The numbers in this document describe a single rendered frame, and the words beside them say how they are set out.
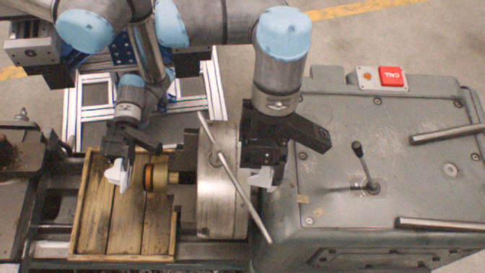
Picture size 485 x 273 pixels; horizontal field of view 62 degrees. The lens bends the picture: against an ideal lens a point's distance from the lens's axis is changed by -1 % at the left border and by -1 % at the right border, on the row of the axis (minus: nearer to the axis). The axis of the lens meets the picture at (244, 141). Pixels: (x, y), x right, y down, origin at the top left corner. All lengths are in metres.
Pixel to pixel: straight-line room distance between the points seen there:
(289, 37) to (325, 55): 2.30
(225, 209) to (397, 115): 0.49
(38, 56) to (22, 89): 1.37
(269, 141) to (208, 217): 0.35
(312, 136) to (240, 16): 0.23
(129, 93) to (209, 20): 0.61
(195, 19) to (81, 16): 0.40
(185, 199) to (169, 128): 1.17
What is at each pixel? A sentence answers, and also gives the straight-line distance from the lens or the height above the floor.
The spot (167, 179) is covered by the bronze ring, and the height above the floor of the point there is 1.12.
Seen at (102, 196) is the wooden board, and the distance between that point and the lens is 1.34.
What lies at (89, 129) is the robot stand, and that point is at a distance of 2.27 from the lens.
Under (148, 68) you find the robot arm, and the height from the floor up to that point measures 1.10.
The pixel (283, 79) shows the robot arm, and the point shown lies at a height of 1.63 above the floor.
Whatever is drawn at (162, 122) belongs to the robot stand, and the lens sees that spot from 2.21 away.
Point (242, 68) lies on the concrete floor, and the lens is 2.68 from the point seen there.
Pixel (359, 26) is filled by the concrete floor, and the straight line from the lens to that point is 3.12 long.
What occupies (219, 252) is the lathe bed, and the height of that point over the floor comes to 0.87.
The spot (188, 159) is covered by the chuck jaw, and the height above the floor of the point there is 1.14.
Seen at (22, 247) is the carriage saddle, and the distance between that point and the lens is 1.32.
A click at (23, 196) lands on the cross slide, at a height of 0.97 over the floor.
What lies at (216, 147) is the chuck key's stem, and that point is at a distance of 0.88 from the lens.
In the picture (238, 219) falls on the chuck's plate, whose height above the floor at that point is 1.16.
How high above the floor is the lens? 2.10
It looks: 62 degrees down
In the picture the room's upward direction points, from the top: 9 degrees clockwise
